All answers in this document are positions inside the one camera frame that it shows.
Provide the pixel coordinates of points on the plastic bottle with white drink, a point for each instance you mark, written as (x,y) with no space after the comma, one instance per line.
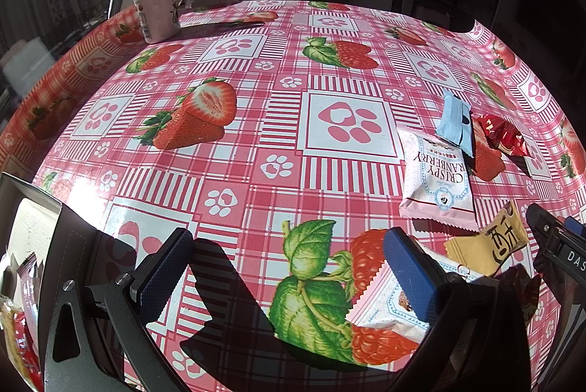
(155,7)

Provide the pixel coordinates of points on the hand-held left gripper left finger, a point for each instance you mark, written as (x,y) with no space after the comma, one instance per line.
(167,273)

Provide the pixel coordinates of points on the light blue snack packet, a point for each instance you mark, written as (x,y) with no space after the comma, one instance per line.
(451,122)

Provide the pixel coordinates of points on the yellow snack packet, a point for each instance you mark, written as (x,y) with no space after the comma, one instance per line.
(485,250)

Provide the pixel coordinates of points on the white pink snack packet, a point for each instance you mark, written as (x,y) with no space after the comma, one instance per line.
(384,305)
(435,181)

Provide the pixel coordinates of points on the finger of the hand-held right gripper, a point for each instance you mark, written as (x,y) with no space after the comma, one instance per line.
(545,227)
(576,227)

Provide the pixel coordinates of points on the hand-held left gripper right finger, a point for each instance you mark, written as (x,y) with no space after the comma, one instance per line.
(407,268)

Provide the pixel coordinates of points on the dark red snack packet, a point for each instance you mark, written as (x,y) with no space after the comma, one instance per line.
(25,270)

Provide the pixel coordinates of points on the red foil snack packet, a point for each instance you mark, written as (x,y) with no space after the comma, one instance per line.
(503,136)
(20,341)

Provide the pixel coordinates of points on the strawberry print tablecloth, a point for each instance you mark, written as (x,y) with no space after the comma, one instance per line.
(274,200)

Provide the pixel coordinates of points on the dark box with white inside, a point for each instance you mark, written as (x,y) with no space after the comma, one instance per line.
(78,245)

